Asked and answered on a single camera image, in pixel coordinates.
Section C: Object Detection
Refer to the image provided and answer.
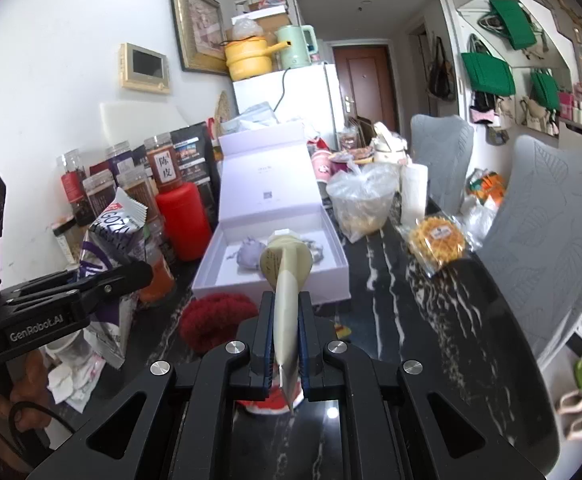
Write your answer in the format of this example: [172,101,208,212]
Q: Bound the long red pink packet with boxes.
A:
[236,380,304,416]

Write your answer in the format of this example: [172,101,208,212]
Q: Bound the cardboard box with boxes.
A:
[231,5,292,46]

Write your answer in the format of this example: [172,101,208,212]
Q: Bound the clear plastic bag of snacks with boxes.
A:
[327,160,402,243]

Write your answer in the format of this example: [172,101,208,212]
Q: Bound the orange patterned bag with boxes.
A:
[466,170,509,211]

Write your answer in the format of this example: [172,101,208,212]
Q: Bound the seed jar with white label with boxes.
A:
[53,220,89,266]

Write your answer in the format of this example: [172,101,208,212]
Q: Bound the grey leaf-pattern chair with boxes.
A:
[410,114,475,216]
[476,135,582,366]

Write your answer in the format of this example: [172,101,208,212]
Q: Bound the person's left hand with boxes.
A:
[0,347,49,471]

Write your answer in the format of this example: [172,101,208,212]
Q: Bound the white gift box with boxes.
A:
[191,120,350,306]

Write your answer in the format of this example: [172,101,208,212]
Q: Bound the woven fan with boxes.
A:
[214,89,236,136]

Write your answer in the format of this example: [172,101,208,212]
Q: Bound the yellow waffle snack packet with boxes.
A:
[396,212,482,278]

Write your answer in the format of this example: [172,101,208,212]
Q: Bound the brown door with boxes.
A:
[332,44,399,133]

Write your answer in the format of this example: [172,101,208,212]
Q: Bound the pale green hand cream tube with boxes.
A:
[259,228,315,415]

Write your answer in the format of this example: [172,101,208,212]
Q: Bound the black food pouch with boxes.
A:
[170,121,222,226]

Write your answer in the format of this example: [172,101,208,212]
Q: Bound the white canvas bag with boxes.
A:
[518,100,552,133]

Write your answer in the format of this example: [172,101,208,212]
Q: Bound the black cable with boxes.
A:
[8,400,79,461]

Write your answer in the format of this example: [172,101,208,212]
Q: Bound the purple instant noodle bowl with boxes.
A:
[330,152,368,178]

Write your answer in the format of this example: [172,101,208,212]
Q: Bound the black power cord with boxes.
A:
[271,67,292,111]

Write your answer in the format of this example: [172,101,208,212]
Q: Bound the red fuzzy scrunchie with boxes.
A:
[178,294,259,353]

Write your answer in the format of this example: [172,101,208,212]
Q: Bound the red white paper cup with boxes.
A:
[311,149,336,183]

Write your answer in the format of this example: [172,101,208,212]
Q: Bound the purple white snack packet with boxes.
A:
[77,187,159,372]

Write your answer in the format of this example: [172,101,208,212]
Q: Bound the dark hanging bag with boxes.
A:
[428,35,458,103]

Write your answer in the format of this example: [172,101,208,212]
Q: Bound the purple sachet pouch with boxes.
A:
[231,239,266,270]

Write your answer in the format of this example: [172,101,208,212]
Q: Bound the white refrigerator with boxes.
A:
[232,62,346,141]

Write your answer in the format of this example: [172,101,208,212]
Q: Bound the orange-label wide jar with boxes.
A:
[138,240,176,303]

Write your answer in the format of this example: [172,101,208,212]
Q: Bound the green electric kettle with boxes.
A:
[275,24,319,71]

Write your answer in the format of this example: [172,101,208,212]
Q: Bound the white-label amber jar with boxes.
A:
[143,132,179,191]

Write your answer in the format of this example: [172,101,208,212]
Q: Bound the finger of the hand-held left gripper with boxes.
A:
[2,260,154,323]

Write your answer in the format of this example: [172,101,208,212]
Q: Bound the paper towel roll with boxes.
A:
[400,161,429,226]

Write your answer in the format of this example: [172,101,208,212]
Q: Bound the framed picture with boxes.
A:
[169,0,232,77]

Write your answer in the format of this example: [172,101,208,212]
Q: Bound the red canister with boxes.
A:
[156,181,212,262]

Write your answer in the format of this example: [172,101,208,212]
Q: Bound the black-label clear jar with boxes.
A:
[82,169,122,226]

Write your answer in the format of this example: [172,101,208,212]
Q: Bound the brown-label clear jar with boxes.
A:
[118,167,159,221]

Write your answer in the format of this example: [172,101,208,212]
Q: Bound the dark-blue-label clear jar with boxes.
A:
[105,144,136,176]

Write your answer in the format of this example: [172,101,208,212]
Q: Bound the yellow cooking pot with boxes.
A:
[223,35,292,82]

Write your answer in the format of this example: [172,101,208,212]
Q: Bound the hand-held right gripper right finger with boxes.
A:
[297,291,546,480]

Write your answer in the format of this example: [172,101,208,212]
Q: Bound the crumpled white tissue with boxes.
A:
[48,355,106,413]

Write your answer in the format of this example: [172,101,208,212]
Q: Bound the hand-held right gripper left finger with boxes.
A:
[27,291,276,480]

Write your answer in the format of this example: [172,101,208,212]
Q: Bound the gold-framed wall panel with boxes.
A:
[118,42,172,95]

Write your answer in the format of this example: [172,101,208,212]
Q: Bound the green tote bag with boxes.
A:
[488,0,539,51]
[530,69,560,111]
[461,50,516,97]

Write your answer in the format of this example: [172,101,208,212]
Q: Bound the red-label clear jar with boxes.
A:
[56,149,89,226]

